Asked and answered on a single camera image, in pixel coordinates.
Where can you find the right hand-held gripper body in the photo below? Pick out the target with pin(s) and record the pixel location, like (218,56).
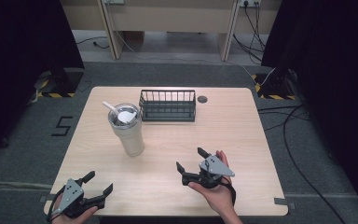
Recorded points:
(214,166)

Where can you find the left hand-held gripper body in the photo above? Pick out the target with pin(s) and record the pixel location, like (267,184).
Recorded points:
(70,194)

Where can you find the person's left hand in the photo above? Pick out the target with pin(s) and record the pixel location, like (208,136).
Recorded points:
(80,217)

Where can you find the person's right hand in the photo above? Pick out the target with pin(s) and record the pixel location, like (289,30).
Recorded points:
(217,196)

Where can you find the grey tape strip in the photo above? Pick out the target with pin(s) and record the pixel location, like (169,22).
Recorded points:
(284,202)
(45,198)

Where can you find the round grey table grommet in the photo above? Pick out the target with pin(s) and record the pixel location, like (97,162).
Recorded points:
(202,99)

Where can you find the cream tumbler cup with lid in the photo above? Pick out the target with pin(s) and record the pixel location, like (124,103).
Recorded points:
(130,133)

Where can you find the white straw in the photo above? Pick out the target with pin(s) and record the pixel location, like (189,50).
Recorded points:
(110,107)

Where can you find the black stand base striped tape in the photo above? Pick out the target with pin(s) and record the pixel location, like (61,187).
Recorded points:
(275,87)
(62,84)

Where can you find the black curtain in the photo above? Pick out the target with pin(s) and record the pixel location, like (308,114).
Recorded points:
(18,62)
(338,77)

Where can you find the beige desk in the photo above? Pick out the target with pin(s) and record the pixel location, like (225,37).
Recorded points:
(167,18)

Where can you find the white wall socket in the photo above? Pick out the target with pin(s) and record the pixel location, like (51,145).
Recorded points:
(250,2)

